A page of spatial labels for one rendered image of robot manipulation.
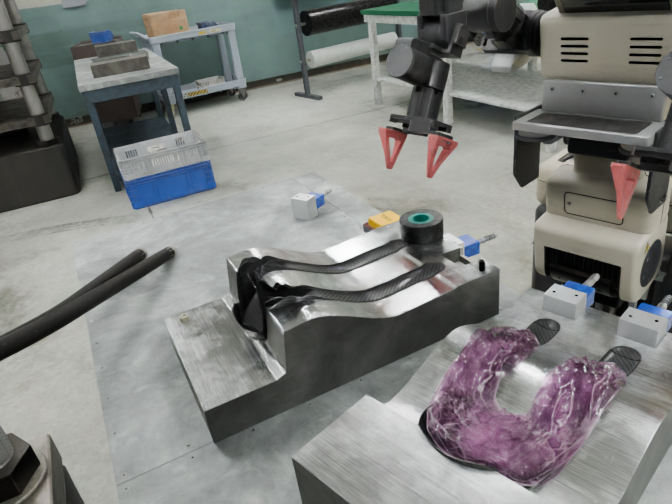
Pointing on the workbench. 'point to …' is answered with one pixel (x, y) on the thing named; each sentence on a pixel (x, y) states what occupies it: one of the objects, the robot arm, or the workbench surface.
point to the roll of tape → (421, 226)
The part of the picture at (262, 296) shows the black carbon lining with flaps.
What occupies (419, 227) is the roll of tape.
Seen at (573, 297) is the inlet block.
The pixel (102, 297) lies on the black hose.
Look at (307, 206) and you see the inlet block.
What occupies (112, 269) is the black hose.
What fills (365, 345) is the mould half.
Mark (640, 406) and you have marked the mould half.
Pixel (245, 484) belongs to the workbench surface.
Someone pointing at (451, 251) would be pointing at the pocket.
